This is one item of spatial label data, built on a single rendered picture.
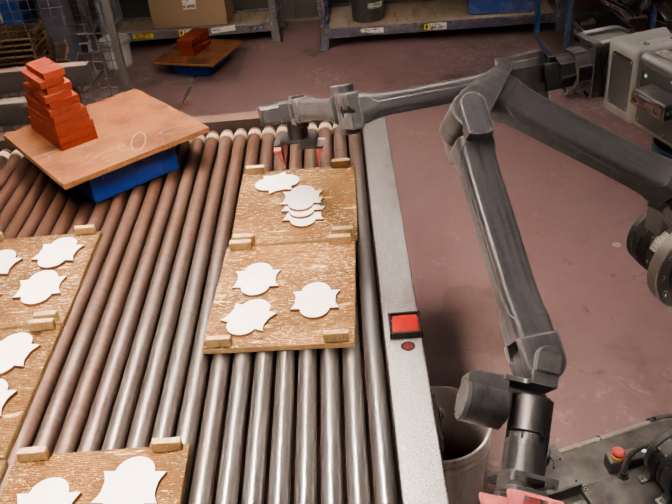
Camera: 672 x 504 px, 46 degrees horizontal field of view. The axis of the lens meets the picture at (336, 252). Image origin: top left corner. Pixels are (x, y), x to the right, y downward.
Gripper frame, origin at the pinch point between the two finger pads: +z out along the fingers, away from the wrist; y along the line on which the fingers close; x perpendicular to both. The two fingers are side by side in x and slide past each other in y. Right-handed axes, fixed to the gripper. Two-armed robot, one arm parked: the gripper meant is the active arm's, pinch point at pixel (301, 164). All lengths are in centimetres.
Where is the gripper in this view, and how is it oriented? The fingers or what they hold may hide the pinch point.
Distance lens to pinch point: 227.3
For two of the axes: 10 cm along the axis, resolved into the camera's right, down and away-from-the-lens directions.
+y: 9.9, -0.4, -0.9
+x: 0.5, -5.8, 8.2
